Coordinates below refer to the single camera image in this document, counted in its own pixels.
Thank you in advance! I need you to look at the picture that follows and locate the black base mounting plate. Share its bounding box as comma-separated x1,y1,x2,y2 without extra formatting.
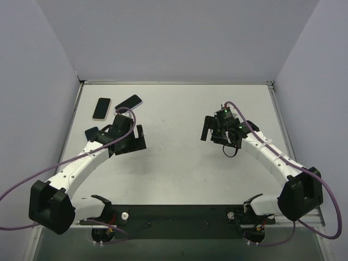
96,204,275,239

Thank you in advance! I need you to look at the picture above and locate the phone in blue case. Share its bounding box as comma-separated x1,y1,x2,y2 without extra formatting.
84,127,99,141

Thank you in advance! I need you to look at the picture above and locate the aluminium front frame rail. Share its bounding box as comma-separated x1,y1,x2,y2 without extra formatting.
32,209,326,229

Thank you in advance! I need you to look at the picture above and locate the phone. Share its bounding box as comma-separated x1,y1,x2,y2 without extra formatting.
115,95,142,114
84,127,99,141
92,97,111,121

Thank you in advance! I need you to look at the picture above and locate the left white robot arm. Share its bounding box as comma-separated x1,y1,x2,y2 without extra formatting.
28,114,146,234

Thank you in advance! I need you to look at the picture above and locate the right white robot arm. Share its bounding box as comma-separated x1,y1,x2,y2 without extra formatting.
201,107,323,221

